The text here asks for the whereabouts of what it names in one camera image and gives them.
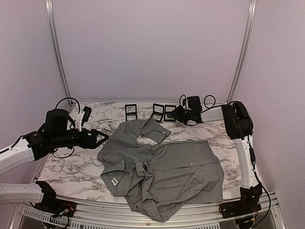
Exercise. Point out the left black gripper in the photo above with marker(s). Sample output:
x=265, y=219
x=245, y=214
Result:
x=91, y=144

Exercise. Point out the left aluminium frame post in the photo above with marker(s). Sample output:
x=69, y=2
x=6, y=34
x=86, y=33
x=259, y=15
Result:
x=56, y=47

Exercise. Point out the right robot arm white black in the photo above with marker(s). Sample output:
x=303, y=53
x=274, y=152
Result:
x=239, y=128

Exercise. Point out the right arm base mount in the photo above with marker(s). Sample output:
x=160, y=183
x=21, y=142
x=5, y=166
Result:
x=249, y=202

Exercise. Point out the right black display frame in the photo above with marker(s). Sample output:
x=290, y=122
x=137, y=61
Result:
x=169, y=109

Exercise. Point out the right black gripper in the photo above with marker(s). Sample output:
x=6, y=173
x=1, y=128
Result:
x=177, y=114

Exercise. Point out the grey button shirt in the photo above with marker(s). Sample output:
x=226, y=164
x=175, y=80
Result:
x=155, y=177

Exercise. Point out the left black display frame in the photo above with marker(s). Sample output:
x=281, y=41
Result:
x=130, y=112

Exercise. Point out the black display frame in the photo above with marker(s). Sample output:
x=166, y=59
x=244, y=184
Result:
x=130, y=112
x=158, y=112
x=169, y=109

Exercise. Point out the front aluminium rail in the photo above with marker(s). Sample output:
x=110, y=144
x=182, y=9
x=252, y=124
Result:
x=106, y=215

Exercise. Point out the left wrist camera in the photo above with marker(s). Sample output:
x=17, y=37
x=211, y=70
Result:
x=82, y=118

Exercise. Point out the right aluminium frame post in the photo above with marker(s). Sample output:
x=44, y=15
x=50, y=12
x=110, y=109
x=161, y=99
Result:
x=243, y=51

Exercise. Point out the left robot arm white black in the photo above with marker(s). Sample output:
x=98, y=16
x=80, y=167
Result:
x=59, y=130

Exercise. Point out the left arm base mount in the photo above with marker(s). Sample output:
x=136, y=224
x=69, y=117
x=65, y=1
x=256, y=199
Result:
x=50, y=203

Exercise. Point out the middle black display frame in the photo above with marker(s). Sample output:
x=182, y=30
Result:
x=158, y=112

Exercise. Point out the aluminium frame post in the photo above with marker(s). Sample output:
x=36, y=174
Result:
x=243, y=51
x=56, y=47

